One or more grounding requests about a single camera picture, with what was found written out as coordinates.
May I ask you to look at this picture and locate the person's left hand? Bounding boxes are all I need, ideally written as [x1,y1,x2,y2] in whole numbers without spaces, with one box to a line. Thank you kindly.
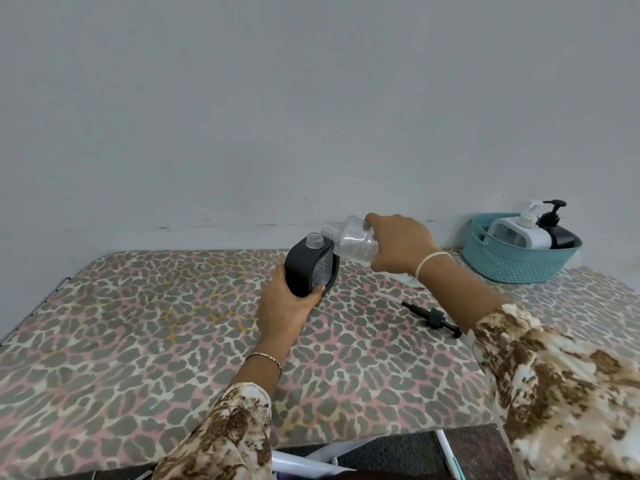
[256,264,327,353]

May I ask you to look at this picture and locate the person's right hand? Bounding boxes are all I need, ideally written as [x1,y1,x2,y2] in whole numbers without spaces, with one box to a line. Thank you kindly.
[363,212,441,275]

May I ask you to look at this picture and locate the tall clear plastic bottle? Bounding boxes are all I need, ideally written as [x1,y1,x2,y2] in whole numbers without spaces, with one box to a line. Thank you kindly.
[321,214,422,287]

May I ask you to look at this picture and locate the short black pump head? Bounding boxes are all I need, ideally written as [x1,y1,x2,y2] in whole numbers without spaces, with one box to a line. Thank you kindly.
[535,199,569,229]
[373,291,464,340]

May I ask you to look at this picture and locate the white soap dispenser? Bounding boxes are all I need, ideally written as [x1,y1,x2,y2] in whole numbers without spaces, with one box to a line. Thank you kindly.
[485,199,554,251]

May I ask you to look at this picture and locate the teal plastic basket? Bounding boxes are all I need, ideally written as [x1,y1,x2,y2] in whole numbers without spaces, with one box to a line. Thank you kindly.
[461,212,585,285]

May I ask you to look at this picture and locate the black square soap dispenser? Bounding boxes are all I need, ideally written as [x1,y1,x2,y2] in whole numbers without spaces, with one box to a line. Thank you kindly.
[536,199,577,250]

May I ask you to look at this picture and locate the person's right forearm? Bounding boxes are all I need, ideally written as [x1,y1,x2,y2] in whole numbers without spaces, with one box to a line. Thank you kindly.
[417,253,640,480]

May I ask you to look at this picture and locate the person's left forearm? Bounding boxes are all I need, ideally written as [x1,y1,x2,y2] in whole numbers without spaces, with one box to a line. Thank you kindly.
[152,344,292,480]

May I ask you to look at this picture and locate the white wrist band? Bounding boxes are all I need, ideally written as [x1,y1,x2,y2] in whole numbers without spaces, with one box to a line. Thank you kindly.
[415,250,454,281]

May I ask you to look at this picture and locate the leopard print ironing board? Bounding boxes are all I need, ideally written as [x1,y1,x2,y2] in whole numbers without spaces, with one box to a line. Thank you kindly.
[0,248,640,477]

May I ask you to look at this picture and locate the gold bracelet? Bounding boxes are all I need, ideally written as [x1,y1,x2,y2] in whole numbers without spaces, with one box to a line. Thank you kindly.
[243,351,285,377]

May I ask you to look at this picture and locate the white ironing board leg frame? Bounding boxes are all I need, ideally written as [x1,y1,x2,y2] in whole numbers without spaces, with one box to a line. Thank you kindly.
[269,428,467,480]

